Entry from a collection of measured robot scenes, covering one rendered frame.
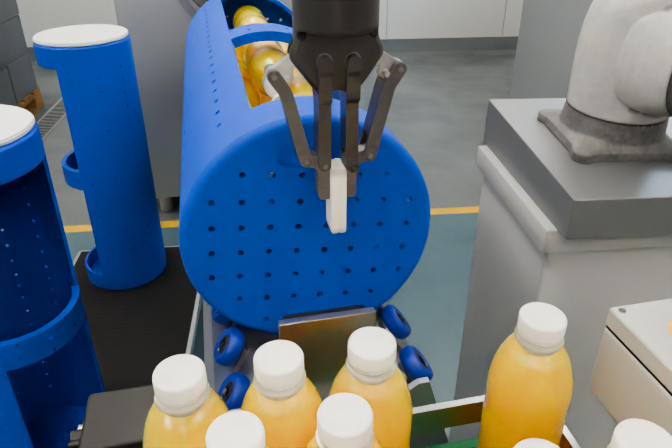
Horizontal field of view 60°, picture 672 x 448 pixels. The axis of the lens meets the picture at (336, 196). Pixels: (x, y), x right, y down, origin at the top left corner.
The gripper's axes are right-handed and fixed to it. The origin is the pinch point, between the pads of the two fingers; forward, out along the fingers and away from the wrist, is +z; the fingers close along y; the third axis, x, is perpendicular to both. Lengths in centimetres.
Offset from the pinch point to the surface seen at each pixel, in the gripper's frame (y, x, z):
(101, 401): -24.4, -6.4, 16.1
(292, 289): -4.3, 4.0, 13.8
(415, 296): 60, 125, 116
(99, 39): -42, 137, 13
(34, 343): -52, 54, 56
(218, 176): -11.3, 4.0, -1.5
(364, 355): -1.6, -17.6, 4.7
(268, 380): -9.1, -17.9, 5.4
